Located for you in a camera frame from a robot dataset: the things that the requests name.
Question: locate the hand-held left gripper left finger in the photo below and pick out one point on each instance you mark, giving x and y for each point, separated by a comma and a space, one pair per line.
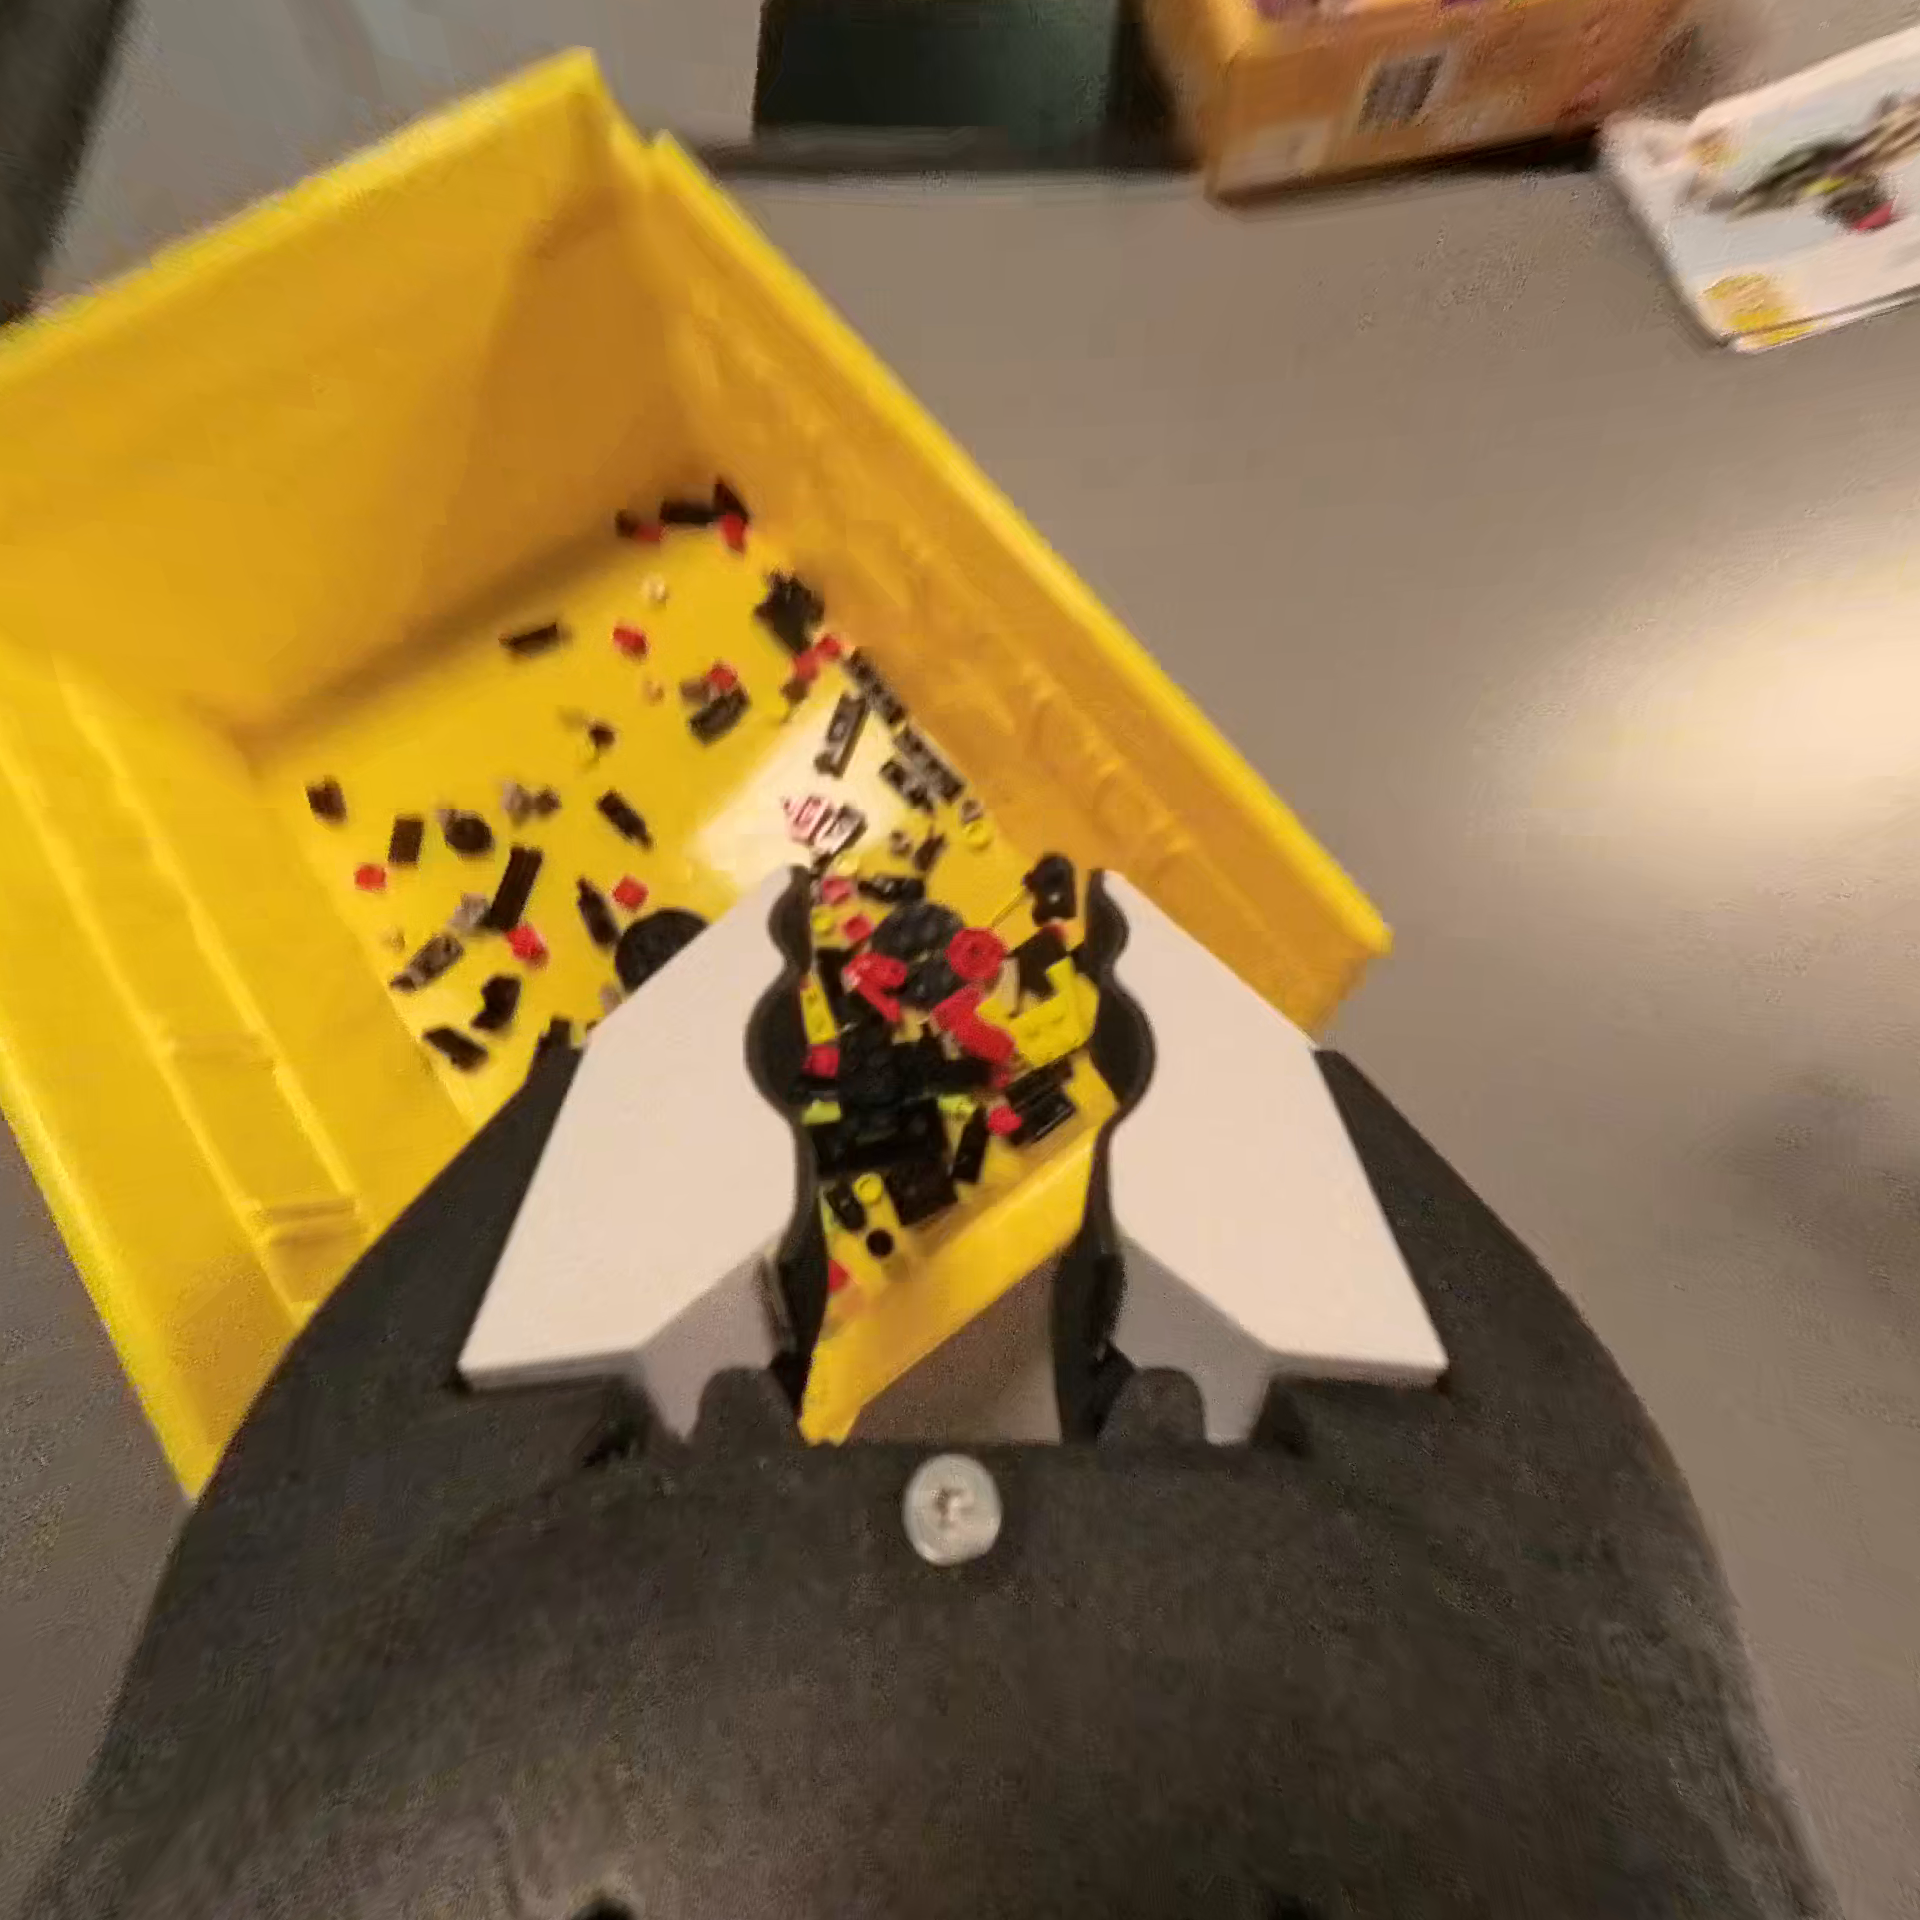
646, 1200

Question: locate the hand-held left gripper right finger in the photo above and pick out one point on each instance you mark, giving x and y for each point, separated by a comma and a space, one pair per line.
1260, 1200

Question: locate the pile of toy bricks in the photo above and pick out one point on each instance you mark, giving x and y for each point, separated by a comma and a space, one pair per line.
901, 1051

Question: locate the yellow plastic bin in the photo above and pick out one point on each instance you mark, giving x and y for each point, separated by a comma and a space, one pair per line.
301, 452

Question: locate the colourful toy set box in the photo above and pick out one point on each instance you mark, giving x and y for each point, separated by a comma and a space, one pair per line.
1396, 77

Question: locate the black round toy plate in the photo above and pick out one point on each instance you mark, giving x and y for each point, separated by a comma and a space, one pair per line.
656, 944

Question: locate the closed instruction booklet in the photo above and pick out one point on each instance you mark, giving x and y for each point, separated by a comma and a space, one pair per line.
1785, 212

